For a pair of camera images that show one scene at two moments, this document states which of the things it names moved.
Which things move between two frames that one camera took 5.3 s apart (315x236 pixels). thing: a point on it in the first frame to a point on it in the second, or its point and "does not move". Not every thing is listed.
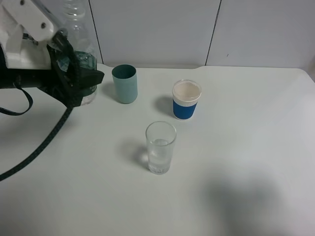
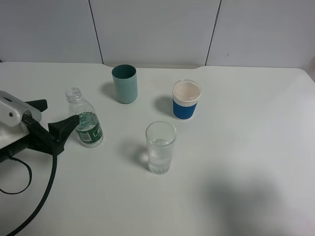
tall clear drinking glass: (161, 136) does not move
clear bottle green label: (72, 17) to (88, 132)
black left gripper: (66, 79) to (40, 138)
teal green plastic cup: (125, 76) does not move
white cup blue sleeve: (185, 95) does not move
